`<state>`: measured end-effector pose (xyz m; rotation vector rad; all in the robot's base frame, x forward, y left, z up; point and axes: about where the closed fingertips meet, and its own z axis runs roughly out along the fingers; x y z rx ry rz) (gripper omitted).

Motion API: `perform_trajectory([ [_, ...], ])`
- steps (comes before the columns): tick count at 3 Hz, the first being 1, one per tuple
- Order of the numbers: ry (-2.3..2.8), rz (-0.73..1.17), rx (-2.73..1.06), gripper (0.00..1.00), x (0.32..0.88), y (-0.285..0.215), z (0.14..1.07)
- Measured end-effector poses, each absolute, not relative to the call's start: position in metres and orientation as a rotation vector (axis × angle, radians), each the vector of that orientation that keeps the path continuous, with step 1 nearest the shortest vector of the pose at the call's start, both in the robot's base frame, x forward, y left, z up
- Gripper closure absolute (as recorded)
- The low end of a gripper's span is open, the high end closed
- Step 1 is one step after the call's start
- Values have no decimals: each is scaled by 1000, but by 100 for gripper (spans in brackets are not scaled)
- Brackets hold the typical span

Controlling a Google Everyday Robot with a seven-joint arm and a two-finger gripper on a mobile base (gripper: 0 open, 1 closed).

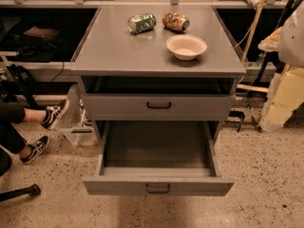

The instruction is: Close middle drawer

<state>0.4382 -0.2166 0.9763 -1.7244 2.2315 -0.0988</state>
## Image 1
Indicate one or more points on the grey middle drawer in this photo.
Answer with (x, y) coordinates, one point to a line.
(157, 107)

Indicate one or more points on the black sneaker upper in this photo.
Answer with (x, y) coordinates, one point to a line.
(54, 114)

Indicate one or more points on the black sneaker lower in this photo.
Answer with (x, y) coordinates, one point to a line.
(32, 151)

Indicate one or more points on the crushed green soda can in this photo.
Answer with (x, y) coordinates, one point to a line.
(141, 23)

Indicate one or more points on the grey drawer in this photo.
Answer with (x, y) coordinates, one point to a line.
(157, 107)
(157, 159)

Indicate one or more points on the person's black trouser legs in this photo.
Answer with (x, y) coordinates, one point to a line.
(9, 137)

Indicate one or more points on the white paper bowl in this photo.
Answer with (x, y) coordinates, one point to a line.
(186, 47)

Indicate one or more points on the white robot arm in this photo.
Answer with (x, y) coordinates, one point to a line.
(286, 92)

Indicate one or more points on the wooden easel frame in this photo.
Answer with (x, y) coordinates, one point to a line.
(258, 6)

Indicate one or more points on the crushed brown soda can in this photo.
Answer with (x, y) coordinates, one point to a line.
(175, 21)

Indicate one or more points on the grey drawer cabinet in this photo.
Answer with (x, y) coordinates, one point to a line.
(111, 60)

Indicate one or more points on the clear plastic bag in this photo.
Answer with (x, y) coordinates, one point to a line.
(75, 125)

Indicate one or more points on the grey bottom drawer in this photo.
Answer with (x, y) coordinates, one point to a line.
(157, 159)

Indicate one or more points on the black office chair base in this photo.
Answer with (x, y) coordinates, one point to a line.
(5, 164)

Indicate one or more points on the black sneaker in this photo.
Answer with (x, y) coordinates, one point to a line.
(54, 114)
(32, 151)

